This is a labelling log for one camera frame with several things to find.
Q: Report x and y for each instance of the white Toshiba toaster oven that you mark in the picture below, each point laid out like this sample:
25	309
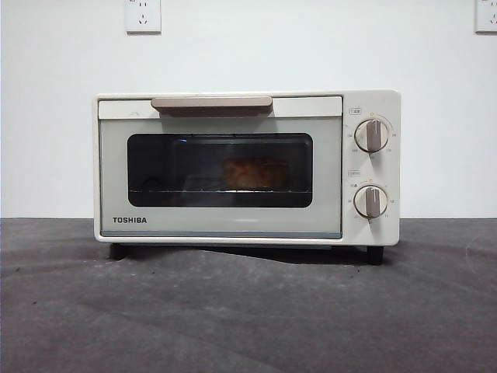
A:
388	171

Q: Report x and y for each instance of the golden braided bread loaf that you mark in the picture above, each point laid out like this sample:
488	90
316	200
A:
256	175

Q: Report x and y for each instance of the temperature oven knob beige grip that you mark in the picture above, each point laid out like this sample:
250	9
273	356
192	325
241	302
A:
372	135

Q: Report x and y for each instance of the white wall socket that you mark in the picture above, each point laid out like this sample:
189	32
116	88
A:
487	17
143	17

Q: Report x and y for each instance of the timer oven knob beige grip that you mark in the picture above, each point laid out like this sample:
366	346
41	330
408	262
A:
370	201

